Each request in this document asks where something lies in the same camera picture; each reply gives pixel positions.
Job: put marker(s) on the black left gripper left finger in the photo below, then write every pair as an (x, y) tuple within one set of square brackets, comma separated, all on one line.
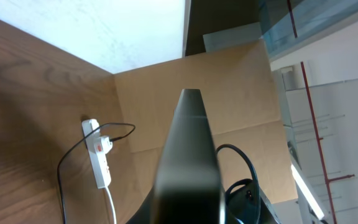
[(143, 215)]

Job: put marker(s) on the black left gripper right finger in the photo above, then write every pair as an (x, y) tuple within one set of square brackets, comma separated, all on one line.
[(229, 214)]

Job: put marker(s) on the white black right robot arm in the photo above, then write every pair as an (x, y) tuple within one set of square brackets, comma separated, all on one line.
[(247, 203)]

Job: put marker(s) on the white USB charger adapter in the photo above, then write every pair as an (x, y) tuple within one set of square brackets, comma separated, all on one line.
[(102, 144)]

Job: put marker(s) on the white power strip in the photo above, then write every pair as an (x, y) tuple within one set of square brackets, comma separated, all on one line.
[(91, 130)]

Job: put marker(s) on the red pipe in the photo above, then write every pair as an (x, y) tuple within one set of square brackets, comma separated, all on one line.
[(319, 138)]

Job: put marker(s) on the brown cardboard panel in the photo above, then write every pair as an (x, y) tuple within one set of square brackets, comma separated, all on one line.
[(241, 103)]

